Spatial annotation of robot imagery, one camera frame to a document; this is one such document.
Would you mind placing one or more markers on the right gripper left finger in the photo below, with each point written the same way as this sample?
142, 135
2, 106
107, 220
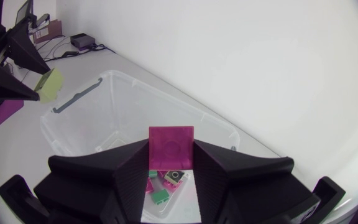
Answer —
104, 183

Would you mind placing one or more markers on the yellow-green toy brick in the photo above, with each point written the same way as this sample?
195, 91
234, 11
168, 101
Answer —
51, 86

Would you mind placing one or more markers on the black power brick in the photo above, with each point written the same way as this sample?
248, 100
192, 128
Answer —
82, 40

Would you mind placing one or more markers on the small green toy brick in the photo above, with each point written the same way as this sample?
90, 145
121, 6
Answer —
153, 174

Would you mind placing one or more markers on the dark screen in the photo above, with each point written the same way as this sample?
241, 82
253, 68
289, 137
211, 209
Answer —
23, 11

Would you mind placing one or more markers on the clear plastic container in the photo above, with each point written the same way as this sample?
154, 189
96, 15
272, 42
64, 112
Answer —
120, 105

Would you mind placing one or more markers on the pink toy brick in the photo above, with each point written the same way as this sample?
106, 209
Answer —
171, 185
171, 147
148, 186

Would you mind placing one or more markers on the brown cardboard box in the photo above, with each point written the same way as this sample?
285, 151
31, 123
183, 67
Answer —
47, 31

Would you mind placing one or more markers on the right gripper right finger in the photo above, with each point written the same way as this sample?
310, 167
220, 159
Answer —
244, 186

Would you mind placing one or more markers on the yellow toy brick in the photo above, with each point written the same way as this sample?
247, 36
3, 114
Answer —
174, 176

